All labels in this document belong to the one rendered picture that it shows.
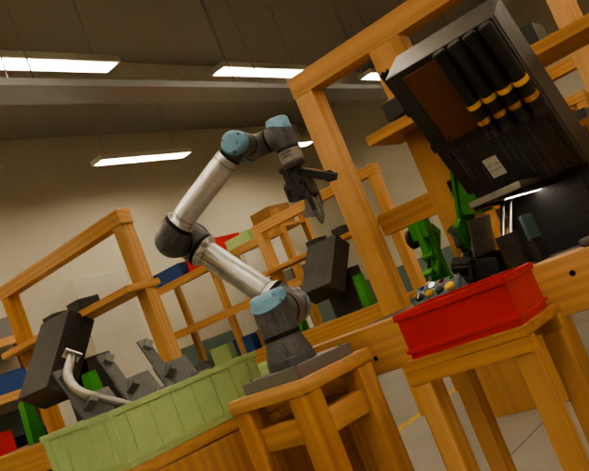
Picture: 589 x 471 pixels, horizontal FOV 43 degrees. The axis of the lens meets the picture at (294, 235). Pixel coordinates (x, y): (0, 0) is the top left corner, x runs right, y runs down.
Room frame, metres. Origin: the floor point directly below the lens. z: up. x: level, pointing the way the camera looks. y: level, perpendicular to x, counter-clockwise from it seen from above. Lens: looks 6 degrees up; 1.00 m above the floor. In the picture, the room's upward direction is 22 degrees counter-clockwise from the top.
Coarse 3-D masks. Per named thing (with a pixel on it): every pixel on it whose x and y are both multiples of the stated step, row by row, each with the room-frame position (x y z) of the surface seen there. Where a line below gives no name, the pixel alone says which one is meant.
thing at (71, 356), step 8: (64, 352) 2.41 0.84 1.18; (72, 352) 2.41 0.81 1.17; (80, 352) 2.43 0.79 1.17; (72, 360) 2.39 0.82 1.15; (64, 368) 2.36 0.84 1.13; (72, 368) 2.38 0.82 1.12; (64, 376) 2.35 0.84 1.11; (72, 376) 2.35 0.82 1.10; (72, 384) 2.33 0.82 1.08; (80, 392) 2.33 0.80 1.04; (88, 392) 2.34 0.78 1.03; (96, 392) 2.36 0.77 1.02; (104, 400) 2.36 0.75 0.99; (112, 400) 2.38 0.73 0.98; (120, 400) 2.39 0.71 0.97; (128, 400) 2.41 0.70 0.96
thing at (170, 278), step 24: (264, 216) 7.98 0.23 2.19; (216, 240) 8.43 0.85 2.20; (240, 240) 8.20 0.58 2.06; (288, 240) 7.81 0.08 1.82; (192, 264) 8.75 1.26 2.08; (168, 288) 8.95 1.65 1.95; (216, 288) 8.54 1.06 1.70; (312, 312) 7.80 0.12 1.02; (192, 336) 9.60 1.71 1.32; (240, 336) 8.52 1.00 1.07; (216, 360) 8.86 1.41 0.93
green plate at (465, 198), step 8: (456, 184) 2.32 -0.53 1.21; (456, 192) 2.32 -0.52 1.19; (464, 192) 2.31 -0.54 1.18; (456, 200) 2.32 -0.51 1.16; (464, 200) 2.32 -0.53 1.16; (472, 200) 2.31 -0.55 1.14; (456, 208) 2.33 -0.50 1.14; (464, 208) 2.33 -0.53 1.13; (488, 208) 2.34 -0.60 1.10; (456, 216) 2.33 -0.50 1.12; (464, 216) 2.35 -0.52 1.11; (472, 216) 2.41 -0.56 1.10
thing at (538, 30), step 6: (528, 24) 2.35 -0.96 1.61; (534, 24) 2.37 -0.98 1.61; (522, 30) 2.37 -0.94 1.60; (528, 30) 2.36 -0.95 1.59; (534, 30) 2.35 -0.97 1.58; (540, 30) 2.40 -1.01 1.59; (528, 36) 2.36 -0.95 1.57; (534, 36) 2.35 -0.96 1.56; (540, 36) 2.38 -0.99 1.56; (528, 42) 2.36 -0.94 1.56; (534, 42) 2.35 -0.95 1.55
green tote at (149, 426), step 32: (192, 384) 2.33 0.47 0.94; (224, 384) 2.44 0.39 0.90; (96, 416) 2.14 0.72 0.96; (128, 416) 2.14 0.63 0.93; (160, 416) 2.22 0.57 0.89; (192, 416) 2.31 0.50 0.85; (224, 416) 2.40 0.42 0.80; (64, 448) 2.29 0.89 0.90; (96, 448) 2.18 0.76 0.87; (128, 448) 2.11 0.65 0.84; (160, 448) 2.19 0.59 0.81
